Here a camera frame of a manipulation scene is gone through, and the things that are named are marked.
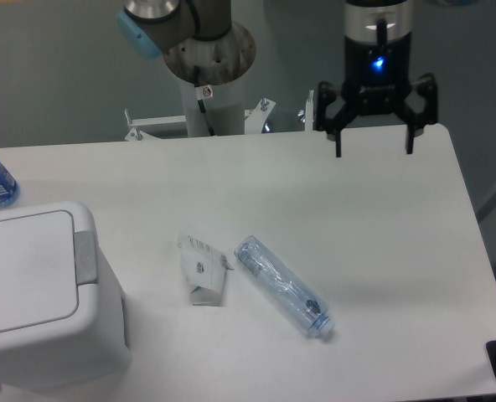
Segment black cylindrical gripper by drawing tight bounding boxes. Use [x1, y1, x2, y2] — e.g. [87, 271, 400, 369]
[317, 0, 438, 158]

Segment white push-lid trash can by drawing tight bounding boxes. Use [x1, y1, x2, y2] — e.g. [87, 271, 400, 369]
[0, 201, 132, 390]

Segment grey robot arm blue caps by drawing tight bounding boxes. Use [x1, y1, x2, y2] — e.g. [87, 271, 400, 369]
[116, 1, 438, 153]

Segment clear empty plastic bottle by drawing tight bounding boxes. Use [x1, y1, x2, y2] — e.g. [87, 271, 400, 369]
[235, 235, 335, 338]

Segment crumpled white paper carton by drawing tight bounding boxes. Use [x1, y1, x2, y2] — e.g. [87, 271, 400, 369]
[178, 233, 235, 307]

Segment white metal mounting frame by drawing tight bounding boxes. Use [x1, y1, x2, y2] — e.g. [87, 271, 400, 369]
[123, 89, 318, 142]

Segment black cable on pedestal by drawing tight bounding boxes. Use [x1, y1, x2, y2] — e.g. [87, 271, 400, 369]
[192, 64, 216, 137]

